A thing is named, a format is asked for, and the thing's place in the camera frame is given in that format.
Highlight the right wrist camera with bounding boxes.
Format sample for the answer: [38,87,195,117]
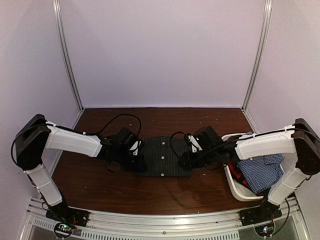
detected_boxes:
[187,135,203,153]

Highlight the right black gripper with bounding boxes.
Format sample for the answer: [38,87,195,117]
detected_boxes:
[178,147,218,170]

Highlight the left led circuit board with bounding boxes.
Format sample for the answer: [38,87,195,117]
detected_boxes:
[53,222,76,238]

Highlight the left aluminium frame post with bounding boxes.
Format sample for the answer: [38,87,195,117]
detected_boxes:
[52,0,84,112]

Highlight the right aluminium frame post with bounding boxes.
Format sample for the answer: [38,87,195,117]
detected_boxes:
[241,0,273,112]

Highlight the right led circuit board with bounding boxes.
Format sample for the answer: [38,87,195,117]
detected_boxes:
[254,224,275,238]

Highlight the front aluminium rail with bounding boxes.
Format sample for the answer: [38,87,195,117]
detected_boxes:
[17,197,311,240]

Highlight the white plastic bin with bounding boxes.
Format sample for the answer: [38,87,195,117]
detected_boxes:
[221,132,269,202]

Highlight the red black plaid shirt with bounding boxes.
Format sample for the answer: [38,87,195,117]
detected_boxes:
[227,163,266,197]

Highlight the led circuit board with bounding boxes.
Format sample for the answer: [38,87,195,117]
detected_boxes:
[254,224,275,238]
[53,222,76,238]

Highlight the blue checked long sleeve shirt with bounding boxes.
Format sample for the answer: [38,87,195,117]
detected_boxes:
[236,154,285,195]

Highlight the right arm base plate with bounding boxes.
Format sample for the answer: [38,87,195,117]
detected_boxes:
[239,206,283,226]

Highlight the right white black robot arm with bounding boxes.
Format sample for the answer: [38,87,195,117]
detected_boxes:
[175,118,320,221]

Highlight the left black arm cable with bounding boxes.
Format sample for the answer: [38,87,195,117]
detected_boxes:
[82,114,143,141]

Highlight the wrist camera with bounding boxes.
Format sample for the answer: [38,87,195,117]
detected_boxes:
[129,140,145,156]
[187,135,203,153]

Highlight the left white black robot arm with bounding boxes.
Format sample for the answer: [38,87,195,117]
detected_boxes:
[10,114,148,222]

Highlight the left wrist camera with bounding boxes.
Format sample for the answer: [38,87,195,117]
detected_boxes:
[129,140,145,156]

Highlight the aluminium frame post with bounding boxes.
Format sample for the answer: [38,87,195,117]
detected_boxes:
[241,0,273,112]
[52,0,84,112]

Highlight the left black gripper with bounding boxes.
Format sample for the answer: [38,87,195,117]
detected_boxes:
[114,147,148,173]

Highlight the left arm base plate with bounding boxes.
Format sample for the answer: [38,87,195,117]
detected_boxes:
[45,206,89,227]

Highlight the black pinstriped long sleeve shirt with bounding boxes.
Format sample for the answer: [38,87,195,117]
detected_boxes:
[135,136,191,178]

